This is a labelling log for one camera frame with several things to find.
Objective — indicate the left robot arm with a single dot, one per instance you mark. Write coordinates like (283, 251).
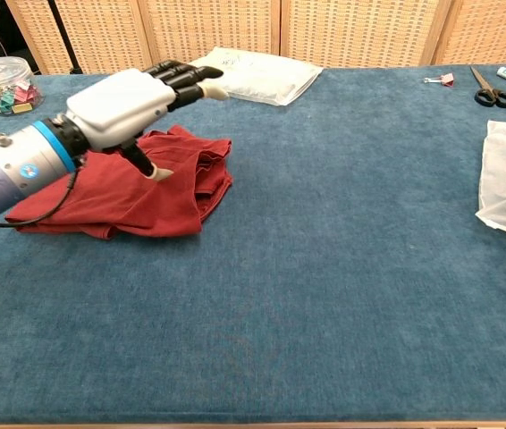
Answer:
(11, 170)

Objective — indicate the blue table cover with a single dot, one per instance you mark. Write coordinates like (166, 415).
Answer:
(253, 313)

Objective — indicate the pink binder clip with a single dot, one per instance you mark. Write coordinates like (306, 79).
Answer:
(447, 80)

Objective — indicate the wicker folding screen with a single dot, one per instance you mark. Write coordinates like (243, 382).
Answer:
(347, 31)

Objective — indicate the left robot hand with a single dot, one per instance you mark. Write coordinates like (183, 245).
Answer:
(119, 107)

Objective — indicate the white labelled plastic bag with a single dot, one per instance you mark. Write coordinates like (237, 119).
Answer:
(271, 80)

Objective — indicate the red t-shirt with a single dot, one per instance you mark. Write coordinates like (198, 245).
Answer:
(168, 201)

